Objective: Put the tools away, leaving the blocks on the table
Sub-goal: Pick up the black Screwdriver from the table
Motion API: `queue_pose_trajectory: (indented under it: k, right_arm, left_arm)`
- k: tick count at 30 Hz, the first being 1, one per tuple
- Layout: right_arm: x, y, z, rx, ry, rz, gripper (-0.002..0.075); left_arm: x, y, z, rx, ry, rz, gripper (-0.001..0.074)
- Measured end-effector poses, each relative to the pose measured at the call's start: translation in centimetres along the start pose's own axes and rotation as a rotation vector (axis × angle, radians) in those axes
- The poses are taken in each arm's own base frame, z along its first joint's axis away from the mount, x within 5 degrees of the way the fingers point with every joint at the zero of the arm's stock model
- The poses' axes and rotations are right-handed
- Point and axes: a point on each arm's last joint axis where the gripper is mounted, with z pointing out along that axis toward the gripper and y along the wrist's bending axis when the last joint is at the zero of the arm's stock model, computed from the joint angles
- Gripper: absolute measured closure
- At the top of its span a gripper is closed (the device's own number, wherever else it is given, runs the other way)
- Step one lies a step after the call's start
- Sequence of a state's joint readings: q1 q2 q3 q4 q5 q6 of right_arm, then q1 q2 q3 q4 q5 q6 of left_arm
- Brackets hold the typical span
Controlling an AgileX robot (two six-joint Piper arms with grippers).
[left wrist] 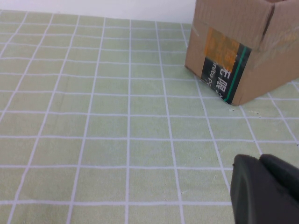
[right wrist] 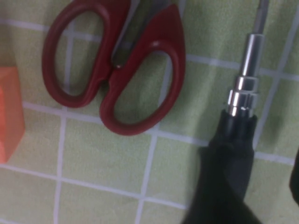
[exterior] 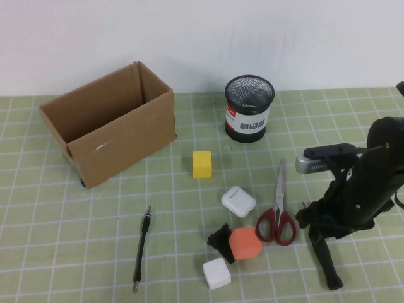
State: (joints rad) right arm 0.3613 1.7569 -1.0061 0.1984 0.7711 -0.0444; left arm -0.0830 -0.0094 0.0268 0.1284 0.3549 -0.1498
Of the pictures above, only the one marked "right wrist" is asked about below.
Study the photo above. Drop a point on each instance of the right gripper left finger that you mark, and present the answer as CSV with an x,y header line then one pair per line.
x,y
217,205

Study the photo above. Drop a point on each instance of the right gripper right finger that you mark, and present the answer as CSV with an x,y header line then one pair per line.
x,y
295,177

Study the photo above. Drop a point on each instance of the green grid table mat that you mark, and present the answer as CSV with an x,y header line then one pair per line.
x,y
93,163

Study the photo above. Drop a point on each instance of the orange foam block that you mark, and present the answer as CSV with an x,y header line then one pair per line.
x,y
10,112

